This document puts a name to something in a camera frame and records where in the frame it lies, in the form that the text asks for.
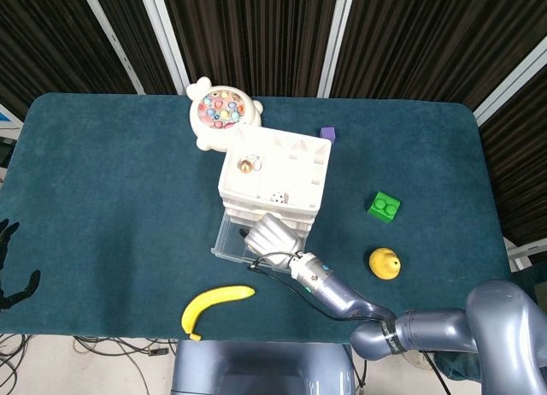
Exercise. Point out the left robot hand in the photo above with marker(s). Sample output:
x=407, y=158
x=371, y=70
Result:
x=5, y=241

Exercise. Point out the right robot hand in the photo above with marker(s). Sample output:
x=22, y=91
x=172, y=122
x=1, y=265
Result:
x=273, y=239

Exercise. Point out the clear plastic drawer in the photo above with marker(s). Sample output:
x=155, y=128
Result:
x=226, y=243

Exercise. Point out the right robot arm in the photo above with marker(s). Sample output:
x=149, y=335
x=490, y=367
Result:
x=337, y=290

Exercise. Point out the white dice black dots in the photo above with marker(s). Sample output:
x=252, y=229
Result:
x=278, y=198

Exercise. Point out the small gold bell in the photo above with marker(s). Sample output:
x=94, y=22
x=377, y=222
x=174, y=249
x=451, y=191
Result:
x=245, y=166

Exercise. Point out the dark device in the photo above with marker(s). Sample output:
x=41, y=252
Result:
x=6, y=151

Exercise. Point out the yellow toy banana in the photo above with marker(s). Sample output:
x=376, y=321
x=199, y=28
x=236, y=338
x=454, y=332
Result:
x=201, y=303

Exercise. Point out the teal table cloth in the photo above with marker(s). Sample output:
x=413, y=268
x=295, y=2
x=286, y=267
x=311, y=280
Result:
x=107, y=198

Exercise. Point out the green building block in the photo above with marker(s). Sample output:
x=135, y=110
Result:
x=382, y=209

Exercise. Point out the purple block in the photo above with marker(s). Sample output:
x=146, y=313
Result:
x=328, y=134

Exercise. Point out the blue white board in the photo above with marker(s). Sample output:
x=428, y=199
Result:
x=8, y=119

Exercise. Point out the blue-grey robot torso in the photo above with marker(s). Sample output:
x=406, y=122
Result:
x=256, y=369

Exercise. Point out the white fishing game toy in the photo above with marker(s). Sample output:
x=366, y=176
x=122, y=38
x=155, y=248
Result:
x=218, y=108

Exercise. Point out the black power adapter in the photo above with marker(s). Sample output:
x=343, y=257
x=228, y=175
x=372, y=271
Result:
x=157, y=351

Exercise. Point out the white drawer cabinet frame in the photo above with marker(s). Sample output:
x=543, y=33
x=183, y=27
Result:
x=290, y=172

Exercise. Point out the white aluminium frame post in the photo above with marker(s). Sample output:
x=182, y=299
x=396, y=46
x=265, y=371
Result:
x=337, y=40
x=111, y=36
x=513, y=78
x=164, y=40

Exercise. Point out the white frame bar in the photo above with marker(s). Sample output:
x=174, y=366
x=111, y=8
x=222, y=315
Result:
x=527, y=247

